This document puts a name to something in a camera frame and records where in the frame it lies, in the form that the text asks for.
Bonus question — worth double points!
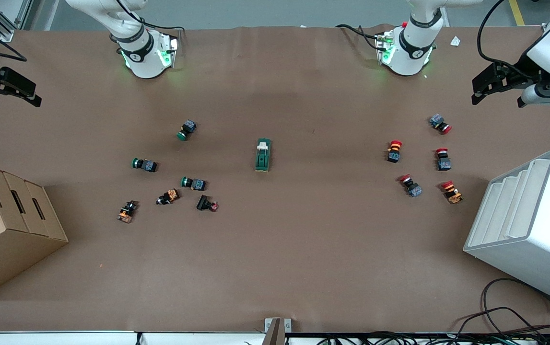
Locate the red mushroom button grey body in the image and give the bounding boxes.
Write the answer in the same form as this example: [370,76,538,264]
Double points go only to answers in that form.
[429,114,453,135]
[435,148,452,172]
[398,174,423,198]

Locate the black selector switch orange body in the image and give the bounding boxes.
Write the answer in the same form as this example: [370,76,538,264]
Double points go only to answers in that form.
[117,200,139,224]
[156,188,180,206]

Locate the black switch with red button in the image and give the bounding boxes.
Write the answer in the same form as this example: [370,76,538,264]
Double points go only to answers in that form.
[196,194,220,212]

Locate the green push button switch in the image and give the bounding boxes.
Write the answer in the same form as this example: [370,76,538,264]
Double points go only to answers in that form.
[180,176,207,191]
[131,157,158,173]
[176,119,197,141]

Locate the grey metal bracket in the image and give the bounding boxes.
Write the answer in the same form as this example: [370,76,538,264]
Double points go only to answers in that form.
[264,318,292,345]

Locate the white table edge rail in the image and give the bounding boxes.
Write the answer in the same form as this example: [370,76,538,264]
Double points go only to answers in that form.
[0,331,266,345]

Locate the black cable with metal connector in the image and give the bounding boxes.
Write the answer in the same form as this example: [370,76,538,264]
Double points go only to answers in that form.
[335,23,385,49]

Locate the green load switch white lever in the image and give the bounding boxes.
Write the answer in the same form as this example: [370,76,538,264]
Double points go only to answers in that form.
[255,138,272,173]

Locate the black looped cable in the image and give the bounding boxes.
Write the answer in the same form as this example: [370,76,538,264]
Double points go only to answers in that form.
[457,278,550,345]

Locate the black cable bundle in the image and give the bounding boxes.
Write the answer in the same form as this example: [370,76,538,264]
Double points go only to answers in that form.
[313,332,550,345]

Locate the brown paper table mat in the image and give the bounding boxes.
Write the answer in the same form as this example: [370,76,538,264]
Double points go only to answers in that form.
[0,24,550,334]

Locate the white plastic stepped rack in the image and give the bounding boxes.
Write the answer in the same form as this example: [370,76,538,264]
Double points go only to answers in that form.
[463,148,550,308]

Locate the red mushroom button orange body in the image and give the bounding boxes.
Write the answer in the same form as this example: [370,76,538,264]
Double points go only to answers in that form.
[386,139,403,163]
[441,180,464,205]

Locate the black right arm base cable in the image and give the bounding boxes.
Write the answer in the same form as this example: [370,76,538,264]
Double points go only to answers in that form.
[114,0,185,33]

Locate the aluminium frame post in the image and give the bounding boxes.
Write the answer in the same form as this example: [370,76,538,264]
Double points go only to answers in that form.
[0,0,33,43]

